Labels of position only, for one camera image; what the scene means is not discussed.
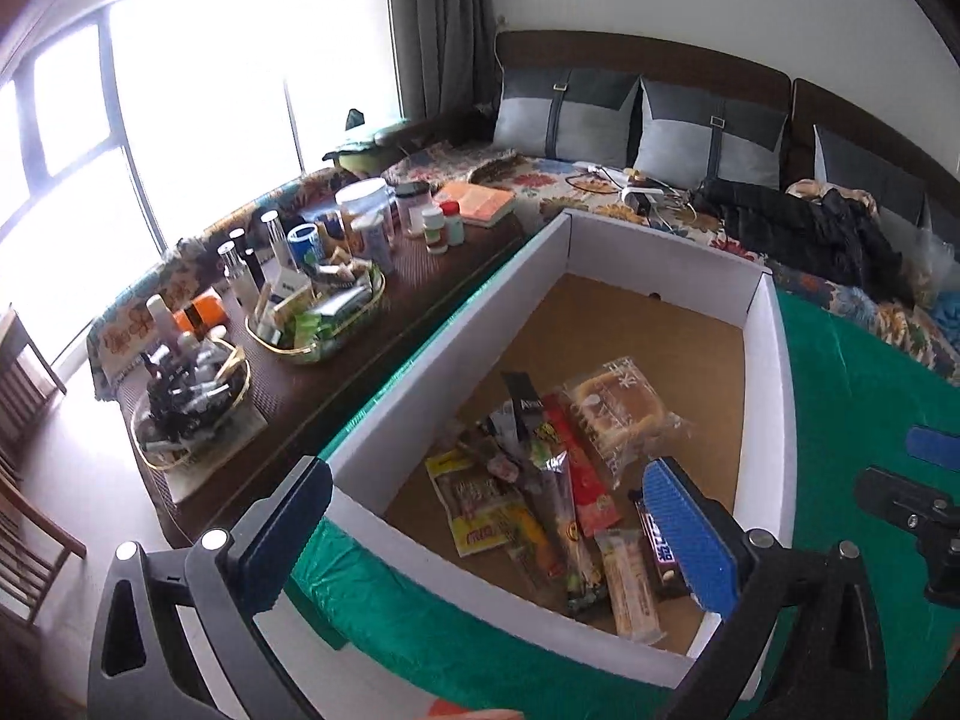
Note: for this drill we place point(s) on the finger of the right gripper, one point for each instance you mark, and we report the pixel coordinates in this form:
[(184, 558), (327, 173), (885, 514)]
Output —
[(926, 443)]

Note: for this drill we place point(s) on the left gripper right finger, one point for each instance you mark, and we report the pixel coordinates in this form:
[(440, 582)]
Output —
[(834, 663)]

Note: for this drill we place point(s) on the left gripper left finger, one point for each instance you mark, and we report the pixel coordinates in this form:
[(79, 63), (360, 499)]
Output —
[(141, 665)]

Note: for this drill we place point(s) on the beige wafer bar packet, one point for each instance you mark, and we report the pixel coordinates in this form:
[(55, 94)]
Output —
[(634, 605)]

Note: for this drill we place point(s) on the bread loaf clear bag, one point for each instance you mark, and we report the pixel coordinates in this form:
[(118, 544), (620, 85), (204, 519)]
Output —
[(622, 417)]

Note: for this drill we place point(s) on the yellow candy bag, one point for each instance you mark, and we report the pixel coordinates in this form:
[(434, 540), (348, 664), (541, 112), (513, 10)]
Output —
[(478, 506)]

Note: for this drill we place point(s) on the dark chocolate bar wrapper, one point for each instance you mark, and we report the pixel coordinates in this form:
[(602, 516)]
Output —
[(664, 570)]

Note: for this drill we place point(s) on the green candy packet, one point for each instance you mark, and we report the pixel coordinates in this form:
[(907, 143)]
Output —
[(550, 492)]

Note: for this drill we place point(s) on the red snack packet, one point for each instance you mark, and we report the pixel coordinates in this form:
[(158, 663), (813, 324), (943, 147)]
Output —
[(594, 504)]

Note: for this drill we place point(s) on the green satin tablecloth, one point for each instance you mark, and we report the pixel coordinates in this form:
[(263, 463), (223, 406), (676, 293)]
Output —
[(856, 397)]

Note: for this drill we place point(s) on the wooden chair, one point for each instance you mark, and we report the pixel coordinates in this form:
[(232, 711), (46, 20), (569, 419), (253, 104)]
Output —
[(35, 548)]

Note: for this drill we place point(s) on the black puffer jacket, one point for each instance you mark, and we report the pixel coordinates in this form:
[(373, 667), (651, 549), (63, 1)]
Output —
[(833, 238)]

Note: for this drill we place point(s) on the wicker basket with bottles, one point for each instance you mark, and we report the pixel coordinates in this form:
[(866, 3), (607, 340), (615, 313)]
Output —
[(193, 389)]

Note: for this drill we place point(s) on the dark wooden side table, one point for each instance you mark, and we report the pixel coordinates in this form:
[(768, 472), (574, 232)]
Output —
[(306, 395)]

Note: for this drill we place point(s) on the grey cushion right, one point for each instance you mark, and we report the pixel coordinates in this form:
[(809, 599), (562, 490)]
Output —
[(904, 204)]

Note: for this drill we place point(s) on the grey cushion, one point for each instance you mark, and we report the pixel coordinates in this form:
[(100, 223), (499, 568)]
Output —
[(689, 135), (904, 204), (568, 114)]

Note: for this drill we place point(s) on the wicker basket with packets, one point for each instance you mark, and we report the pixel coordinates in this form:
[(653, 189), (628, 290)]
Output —
[(315, 322)]

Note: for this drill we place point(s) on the grey cushion middle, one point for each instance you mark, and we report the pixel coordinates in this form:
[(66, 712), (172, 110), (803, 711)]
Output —
[(689, 135)]

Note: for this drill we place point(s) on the clear plastic jar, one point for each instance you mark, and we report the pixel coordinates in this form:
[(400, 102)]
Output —
[(365, 199)]

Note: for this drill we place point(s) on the grey cushion far left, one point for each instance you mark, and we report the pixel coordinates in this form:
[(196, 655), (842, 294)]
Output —
[(568, 114)]

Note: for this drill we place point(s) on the orange notebook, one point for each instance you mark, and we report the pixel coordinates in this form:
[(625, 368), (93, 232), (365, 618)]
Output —
[(479, 205)]

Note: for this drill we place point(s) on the grey window curtain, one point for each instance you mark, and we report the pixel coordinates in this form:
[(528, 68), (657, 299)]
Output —
[(444, 52)]

